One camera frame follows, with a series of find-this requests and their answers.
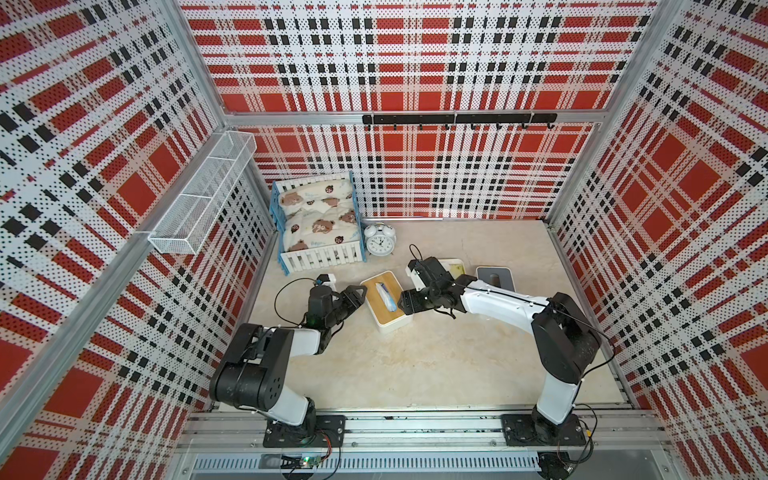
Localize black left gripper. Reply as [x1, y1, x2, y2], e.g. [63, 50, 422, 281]
[325, 285, 367, 328]

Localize yellow tissue paper pack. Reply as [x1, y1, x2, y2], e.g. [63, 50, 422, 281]
[448, 261, 466, 279]

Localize white tissue box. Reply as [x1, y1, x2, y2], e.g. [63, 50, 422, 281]
[439, 258, 466, 280]

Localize bamboo tissue box lid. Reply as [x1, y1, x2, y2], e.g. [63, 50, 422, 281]
[361, 271, 410, 328]

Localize blue tissue paper pack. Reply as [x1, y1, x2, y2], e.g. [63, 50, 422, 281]
[376, 282, 398, 312]

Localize white tissue box base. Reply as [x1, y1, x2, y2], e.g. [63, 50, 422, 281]
[359, 269, 414, 335]

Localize grey tissue box lid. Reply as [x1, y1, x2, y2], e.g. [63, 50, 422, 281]
[476, 266, 516, 292]

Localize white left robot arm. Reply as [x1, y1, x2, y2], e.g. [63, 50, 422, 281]
[209, 281, 367, 450]

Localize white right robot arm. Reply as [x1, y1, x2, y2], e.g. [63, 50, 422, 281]
[398, 257, 601, 446]

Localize white alarm clock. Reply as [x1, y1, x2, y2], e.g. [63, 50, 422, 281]
[363, 223, 397, 257]

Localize blue white toy crib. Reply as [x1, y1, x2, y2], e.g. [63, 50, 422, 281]
[269, 172, 366, 275]

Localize bear print bedding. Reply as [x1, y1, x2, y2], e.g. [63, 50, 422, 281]
[278, 178, 360, 252]

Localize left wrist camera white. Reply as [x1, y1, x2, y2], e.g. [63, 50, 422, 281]
[315, 273, 336, 285]

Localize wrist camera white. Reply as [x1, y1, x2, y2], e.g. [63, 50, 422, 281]
[315, 273, 336, 285]
[405, 267, 426, 290]

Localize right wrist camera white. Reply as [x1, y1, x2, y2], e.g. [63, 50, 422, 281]
[405, 267, 426, 290]

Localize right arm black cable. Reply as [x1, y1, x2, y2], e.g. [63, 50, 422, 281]
[407, 242, 619, 469]

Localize white wire basket shelf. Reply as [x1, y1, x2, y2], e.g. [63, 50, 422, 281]
[149, 131, 256, 255]

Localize black hook rail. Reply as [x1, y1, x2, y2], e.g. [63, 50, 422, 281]
[362, 113, 558, 128]

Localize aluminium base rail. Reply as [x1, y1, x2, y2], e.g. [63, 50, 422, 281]
[169, 405, 680, 479]

